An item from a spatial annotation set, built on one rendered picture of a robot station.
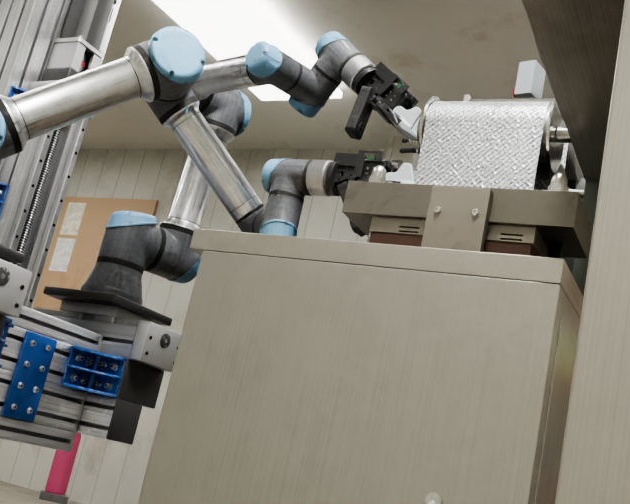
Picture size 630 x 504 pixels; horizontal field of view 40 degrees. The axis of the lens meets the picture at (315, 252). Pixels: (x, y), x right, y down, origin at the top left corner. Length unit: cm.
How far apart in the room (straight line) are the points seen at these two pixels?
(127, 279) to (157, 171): 541
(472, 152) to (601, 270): 97
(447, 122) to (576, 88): 46
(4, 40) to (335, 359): 120
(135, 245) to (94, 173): 585
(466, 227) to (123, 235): 99
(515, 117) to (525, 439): 70
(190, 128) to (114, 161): 598
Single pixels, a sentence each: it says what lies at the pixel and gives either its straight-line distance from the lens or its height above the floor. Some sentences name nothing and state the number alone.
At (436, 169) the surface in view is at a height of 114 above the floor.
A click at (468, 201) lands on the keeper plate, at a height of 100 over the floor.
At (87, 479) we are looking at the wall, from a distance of 709.
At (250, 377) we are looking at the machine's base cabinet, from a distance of 146.
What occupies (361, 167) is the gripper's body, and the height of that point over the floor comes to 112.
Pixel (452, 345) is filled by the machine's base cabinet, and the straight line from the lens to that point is 134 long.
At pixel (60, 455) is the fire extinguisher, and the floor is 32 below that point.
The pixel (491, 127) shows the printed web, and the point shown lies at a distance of 175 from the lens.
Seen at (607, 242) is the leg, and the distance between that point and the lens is 80.
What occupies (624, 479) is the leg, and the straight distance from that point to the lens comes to 76.
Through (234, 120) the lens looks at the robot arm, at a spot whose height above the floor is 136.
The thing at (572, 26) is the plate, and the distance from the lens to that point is 122.
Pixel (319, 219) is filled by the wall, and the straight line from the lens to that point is 645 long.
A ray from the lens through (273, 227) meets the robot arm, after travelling 179.
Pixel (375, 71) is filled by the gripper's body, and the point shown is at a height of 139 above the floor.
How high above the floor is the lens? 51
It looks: 15 degrees up
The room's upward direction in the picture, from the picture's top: 13 degrees clockwise
